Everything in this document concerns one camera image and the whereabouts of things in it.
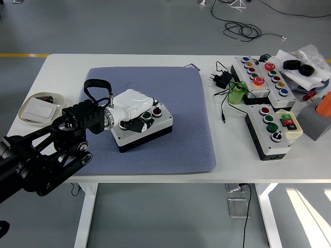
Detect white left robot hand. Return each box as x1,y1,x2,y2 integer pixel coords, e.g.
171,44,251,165
106,89,162,134

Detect grey four-button control box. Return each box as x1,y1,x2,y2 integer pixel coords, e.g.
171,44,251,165
244,104,292,161
110,102,173,153

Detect five-button box, orange-ringed stop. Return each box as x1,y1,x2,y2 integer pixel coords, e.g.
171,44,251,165
230,56,271,105

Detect five-button box, red stop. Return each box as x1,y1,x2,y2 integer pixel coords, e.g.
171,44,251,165
255,57,297,109

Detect grey-blue textured mat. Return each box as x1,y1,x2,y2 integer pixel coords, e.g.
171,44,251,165
73,66,217,176

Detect white table leg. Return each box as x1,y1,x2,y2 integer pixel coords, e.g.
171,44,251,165
73,182,99,248
254,182,282,248

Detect grey under-table socket box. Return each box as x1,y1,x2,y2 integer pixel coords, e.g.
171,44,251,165
224,182,245,193

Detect metal floor socket plate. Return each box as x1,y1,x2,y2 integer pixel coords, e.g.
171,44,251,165
227,197,251,219

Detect blue-grey round plate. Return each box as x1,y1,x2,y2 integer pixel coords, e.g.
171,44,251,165
281,71,330,93

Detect red knob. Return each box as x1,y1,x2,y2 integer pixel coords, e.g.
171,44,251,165
303,90,317,102

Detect grey block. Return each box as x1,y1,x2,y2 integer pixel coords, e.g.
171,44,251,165
295,97,331,142

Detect white foam sheet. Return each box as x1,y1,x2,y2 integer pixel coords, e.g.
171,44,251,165
274,49,331,90

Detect clear bubble wrap bag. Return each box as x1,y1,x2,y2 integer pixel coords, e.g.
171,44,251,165
291,44,331,75

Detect orange cylinder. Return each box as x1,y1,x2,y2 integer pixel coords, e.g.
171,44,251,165
315,91,331,117

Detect short black cable loop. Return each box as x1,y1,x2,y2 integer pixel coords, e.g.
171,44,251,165
70,182,82,196

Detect white wall switch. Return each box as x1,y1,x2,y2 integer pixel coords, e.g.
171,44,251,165
22,99,58,123

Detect black power adapter with cord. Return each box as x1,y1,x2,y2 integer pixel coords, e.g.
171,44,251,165
209,61,250,123

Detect white floor cable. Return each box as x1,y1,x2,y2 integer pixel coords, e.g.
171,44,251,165
227,0,249,12

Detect black hanging power cable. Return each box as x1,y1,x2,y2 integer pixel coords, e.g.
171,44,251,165
237,182,253,248

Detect black foam ring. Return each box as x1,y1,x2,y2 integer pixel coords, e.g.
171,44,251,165
298,64,315,77
282,59,302,70

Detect coiled black floor cable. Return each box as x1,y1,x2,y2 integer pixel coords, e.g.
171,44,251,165
210,0,287,42

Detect cream switch, green red buttons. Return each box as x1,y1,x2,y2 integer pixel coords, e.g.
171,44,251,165
274,109,304,145

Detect long black floor cable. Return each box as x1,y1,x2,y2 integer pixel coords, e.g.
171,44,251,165
258,0,331,19

